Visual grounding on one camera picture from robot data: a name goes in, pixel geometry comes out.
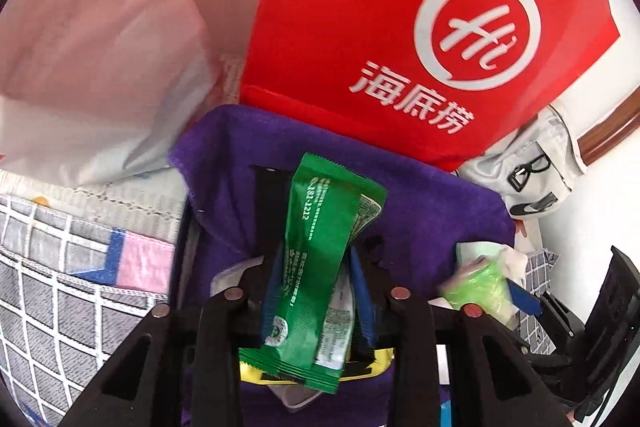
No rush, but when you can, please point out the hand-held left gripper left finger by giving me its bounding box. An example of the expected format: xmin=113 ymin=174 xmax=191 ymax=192
xmin=65 ymin=252 xmax=283 ymax=427

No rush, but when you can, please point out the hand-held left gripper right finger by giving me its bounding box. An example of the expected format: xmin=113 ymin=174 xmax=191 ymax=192
xmin=349 ymin=234 xmax=576 ymax=427

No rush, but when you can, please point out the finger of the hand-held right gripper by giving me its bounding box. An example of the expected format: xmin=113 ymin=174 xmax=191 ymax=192
xmin=507 ymin=279 xmax=545 ymax=316

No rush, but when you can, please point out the light green packet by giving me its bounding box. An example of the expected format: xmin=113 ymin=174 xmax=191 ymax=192
xmin=439 ymin=241 xmax=522 ymax=324

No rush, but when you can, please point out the green snack packet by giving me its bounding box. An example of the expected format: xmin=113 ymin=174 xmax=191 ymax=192
xmin=238 ymin=151 xmax=389 ymax=396

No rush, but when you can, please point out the yellow packet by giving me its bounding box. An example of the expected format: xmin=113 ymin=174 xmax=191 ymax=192
xmin=239 ymin=347 xmax=397 ymax=384

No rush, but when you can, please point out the white sling bag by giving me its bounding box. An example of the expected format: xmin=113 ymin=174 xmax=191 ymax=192
xmin=457 ymin=104 xmax=592 ymax=221

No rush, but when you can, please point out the purple towel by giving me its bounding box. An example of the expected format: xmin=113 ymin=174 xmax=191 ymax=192
xmin=169 ymin=104 xmax=517 ymax=427

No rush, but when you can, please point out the wooden headboard trim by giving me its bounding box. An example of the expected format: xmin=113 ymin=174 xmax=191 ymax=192
xmin=581 ymin=91 xmax=640 ymax=164

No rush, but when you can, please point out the grey grid blanket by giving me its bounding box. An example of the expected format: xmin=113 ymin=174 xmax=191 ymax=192
xmin=0 ymin=169 xmax=203 ymax=427

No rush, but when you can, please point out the red paper bag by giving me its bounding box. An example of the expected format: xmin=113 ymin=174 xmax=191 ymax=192
xmin=238 ymin=0 xmax=622 ymax=174

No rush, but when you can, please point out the white plastic bag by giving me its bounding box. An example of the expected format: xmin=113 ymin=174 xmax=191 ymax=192
xmin=0 ymin=0 xmax=222 ymax=188

